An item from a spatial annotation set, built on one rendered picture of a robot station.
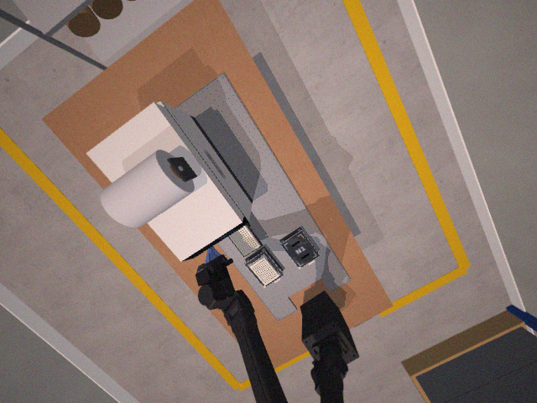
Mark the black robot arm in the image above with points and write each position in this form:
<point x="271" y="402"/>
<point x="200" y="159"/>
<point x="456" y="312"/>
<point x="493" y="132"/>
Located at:
<point x="239" y="313"/>

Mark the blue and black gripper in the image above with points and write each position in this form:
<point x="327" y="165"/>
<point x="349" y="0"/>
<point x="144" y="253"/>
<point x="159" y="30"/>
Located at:
<point x="214" y="258"/>

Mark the white cylinder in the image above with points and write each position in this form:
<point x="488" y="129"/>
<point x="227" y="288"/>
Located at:
<point x="145" y="191"/>

